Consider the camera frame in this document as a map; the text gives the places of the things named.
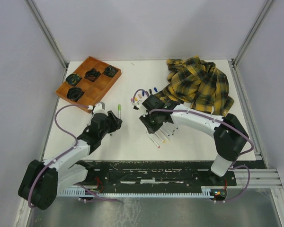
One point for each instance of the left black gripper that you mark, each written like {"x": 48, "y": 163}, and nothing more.
{"x": 115, "y": 122}

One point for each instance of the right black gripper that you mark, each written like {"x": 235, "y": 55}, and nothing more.
{"x": 151, "y": 128}

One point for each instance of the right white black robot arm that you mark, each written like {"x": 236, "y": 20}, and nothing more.
{"x": 229, "y": 135}

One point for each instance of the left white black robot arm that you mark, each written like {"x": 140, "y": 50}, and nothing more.
{"x": 43, "y": 180}

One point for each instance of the orange compartment tray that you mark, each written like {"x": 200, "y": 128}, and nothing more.
{"x": 89, "y": 83}

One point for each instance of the yellow plaid shirt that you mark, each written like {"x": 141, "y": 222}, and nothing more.
{"x": 199, "y": 83}

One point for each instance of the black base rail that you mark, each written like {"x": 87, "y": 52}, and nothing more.
{"x": 154, "y": 176}

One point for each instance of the white cable duct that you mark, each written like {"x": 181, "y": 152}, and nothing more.
{"x": 76, "y": 191}

